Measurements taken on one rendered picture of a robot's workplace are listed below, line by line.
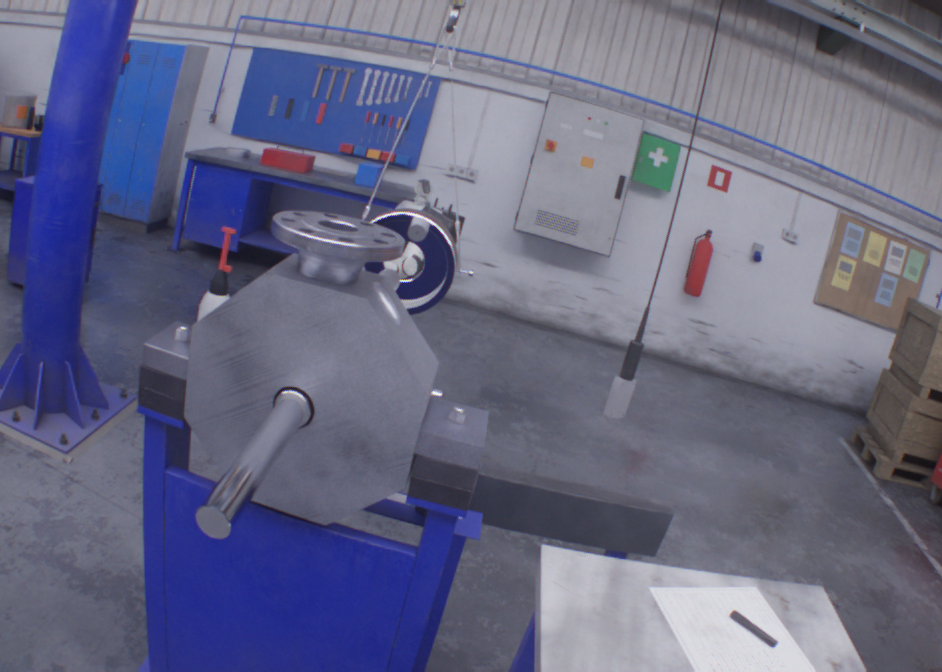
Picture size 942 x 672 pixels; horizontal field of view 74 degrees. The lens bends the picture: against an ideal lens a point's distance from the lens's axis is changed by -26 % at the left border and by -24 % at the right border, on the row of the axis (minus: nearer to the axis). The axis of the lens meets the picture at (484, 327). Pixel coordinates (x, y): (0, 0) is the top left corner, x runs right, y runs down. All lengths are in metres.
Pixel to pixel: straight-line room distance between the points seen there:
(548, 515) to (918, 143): 6.23
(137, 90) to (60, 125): 3.93
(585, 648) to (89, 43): 2.77
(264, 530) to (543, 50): 5.52
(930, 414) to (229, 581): 5.24
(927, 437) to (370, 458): 5.15
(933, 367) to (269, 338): 5.17
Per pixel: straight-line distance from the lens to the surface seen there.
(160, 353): 1.58
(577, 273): 6.71
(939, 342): 5.91
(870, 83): 7.37
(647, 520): 2.00
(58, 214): 3.26
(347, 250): 1.36
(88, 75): 3.18
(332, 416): 1.48
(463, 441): 1.47
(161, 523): 1.80
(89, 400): 3.67
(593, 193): 6.30
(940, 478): 5.93
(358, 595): 1.71
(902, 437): 6.01
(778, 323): 7.12
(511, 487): 1.93
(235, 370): 1.51
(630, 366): 2.37
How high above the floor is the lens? 1.70
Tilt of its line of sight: 16 degrees down
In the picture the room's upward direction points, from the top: 15 degrees clockwise
